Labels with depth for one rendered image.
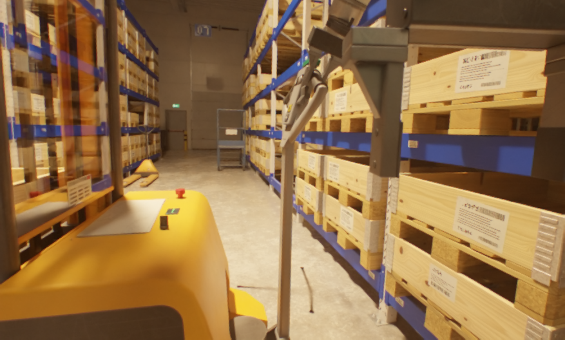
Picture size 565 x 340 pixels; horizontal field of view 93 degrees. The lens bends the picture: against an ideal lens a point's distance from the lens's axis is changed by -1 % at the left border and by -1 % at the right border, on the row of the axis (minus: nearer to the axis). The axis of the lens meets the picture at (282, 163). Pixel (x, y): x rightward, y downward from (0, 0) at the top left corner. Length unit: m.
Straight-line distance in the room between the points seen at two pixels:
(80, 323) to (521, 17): 0.73
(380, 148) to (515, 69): 1.04
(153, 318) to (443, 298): 1.18
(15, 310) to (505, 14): 0.77
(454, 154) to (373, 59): 1.24
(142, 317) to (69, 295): 0.13
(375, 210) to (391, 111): 1.69
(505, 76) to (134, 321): 1.28
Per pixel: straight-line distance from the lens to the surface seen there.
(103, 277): 0.66
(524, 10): 0.25
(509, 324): 1.30
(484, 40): 0.27
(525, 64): 1.22
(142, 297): 0.64
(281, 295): 1.11
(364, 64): 0.21
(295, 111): 0.92
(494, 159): 1.30
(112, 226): 0.93
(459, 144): 1.41
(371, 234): 1.92
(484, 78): 1.30
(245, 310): 1.43
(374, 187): 1.84
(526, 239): 1.18
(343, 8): 0.83
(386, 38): 0.21
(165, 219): 0.86
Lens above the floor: 1.18
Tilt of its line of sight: 7 degrees down
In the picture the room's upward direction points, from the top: 1 degrees clockwise
